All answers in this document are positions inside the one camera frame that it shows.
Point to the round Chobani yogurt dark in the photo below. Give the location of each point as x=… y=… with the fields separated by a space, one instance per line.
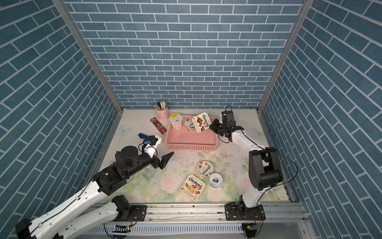
x=189 y=124

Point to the round Chobani yogurt strawberry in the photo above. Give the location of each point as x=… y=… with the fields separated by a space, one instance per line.
x=205 y=168

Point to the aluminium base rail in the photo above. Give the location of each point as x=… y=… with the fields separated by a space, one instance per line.
x=175 y=213

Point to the red pencil box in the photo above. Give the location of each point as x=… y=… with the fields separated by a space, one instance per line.
x=158 y=125

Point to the pink pen cup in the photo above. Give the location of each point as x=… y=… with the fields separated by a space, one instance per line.
x=163 y=114

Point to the square Chobani flip chocolate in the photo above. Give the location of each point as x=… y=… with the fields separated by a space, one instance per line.
x=201 y=122

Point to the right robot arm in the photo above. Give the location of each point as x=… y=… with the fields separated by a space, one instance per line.
x=265 y=170

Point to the small blue white yogurt cup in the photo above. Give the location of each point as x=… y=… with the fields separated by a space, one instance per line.
x=216 y=180

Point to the square Chobani flip strawberry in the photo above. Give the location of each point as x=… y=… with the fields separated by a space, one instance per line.
x=193 y=187

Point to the pink plastic basket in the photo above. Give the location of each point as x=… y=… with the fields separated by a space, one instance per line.
x=190 y=140

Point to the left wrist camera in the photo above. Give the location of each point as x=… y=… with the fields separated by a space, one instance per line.
x=150 y=145

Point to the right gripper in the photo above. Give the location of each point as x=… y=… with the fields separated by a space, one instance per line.
x=213 y=126

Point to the blue small eraser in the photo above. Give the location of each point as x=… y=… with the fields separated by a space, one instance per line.
x=143 y=136

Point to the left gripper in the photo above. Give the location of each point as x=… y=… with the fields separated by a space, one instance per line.
x=155 y=164

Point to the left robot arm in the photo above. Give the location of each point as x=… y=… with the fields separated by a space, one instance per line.
x=66 y=221

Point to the white yellow yogurt cup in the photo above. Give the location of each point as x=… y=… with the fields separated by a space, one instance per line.
x=176 y=121

